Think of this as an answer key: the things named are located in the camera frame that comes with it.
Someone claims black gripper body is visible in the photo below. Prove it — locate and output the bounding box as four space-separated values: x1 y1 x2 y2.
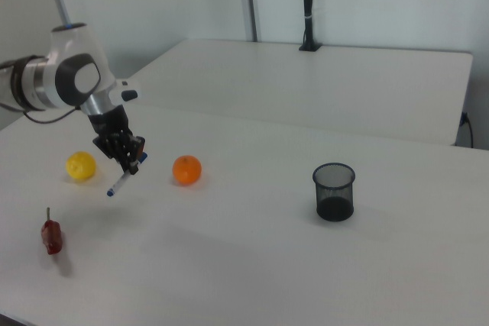
87 106 147 169

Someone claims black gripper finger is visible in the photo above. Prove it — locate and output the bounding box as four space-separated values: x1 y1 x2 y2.
134 137 148 162
119 148 141 177

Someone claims blue and white marker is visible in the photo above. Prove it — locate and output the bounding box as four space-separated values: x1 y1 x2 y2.
105 153 150 199

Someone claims orange toy fruit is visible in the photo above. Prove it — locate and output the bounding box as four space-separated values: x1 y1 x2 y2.
171 154 203 186

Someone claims red chili pepper toy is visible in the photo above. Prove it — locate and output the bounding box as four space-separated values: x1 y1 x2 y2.
40 207 64 257

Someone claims white adjacent table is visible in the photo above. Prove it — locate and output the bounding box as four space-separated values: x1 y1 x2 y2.
125 38 474 147

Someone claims black mesh pen cup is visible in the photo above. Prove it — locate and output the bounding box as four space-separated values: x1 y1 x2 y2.
312 163 357 223

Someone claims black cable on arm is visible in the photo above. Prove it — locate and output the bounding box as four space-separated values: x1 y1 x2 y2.
0 102 84 125

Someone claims black camera pole with base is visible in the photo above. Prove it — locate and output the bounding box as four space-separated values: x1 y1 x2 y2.
298 0 322 53

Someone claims blue plug with black cable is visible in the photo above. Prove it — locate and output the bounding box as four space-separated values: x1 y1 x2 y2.
459 111 475 150

